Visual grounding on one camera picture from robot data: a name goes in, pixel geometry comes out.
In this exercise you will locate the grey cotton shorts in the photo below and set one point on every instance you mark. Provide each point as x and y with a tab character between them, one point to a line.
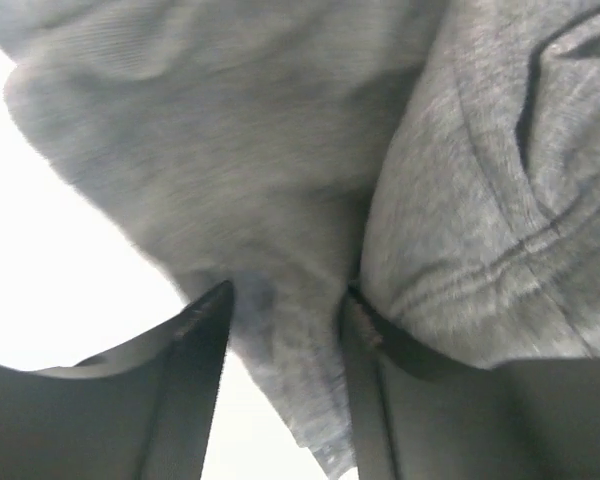
444	153

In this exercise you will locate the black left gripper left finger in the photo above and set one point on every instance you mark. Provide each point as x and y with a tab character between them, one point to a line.
141	410

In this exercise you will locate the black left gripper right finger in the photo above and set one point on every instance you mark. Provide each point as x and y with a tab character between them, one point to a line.
419	415

